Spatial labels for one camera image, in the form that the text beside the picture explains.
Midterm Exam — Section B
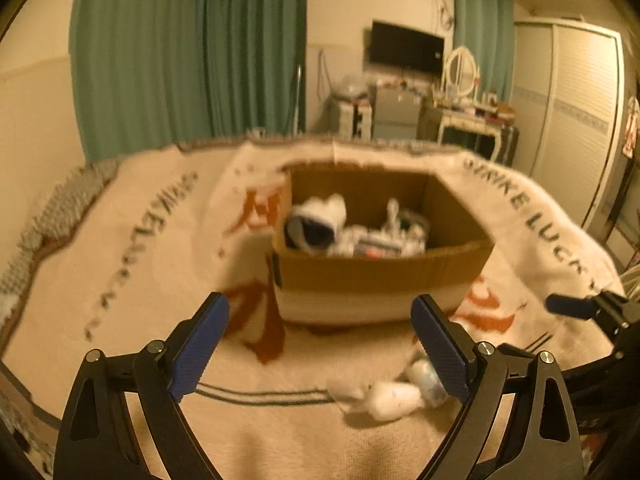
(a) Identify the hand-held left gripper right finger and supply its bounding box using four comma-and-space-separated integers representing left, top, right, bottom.
410, 294, 586, 480

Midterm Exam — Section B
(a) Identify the grey small fridge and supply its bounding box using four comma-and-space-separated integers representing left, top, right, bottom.
369, 85, 426, 141

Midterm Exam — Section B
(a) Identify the black wall television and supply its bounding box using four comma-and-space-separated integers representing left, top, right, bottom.
366, 20, 446, 82

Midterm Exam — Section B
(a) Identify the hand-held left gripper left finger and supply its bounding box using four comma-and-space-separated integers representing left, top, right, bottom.
52, 292, 231, 480

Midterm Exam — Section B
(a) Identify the thin metal pole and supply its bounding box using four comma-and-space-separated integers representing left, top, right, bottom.
293, 64, 306, 136

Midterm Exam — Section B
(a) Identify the white oval mirror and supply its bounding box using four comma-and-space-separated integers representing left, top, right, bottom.
442, 46, 482, 102

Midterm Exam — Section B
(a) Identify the white and navy sock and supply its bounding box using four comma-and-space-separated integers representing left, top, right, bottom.
286, 193, 349, 252

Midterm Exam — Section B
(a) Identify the white low cabinet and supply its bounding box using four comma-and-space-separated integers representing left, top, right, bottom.
331, 100, 374, 141

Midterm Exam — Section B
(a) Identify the red hanging garment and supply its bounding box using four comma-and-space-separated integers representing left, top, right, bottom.
621, 99, 640, 157

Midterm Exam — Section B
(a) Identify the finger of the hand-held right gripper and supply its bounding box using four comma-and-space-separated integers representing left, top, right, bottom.
545, 293, 602, 321

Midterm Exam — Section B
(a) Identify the white grey sock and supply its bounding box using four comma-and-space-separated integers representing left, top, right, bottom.
404, 355, 451, 408

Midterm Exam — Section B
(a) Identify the cream printed blanket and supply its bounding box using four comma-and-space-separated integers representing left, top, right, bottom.
0, 139, 626, 480

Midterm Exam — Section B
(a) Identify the grey textured bed cover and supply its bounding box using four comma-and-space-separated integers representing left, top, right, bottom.
0, 160, 121, 306

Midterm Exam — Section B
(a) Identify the wide teal curtain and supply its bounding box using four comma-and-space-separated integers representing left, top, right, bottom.
70, 0, 308, 162

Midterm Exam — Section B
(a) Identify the white sliding wardrobe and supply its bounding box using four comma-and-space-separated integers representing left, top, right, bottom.
509, 16, 637, 243

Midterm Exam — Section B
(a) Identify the narrow teal curtain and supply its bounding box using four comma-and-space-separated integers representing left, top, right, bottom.
451, 0, 516, 107

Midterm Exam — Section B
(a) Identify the brown cardboard box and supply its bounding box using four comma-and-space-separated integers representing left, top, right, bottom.
265, 162, 496, 324

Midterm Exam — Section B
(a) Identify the white cloth bundle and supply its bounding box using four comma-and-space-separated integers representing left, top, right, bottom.
336, 199, 431, 259

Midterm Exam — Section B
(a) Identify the white dressing table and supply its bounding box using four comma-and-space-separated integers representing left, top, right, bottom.
436, 102, 507, 162

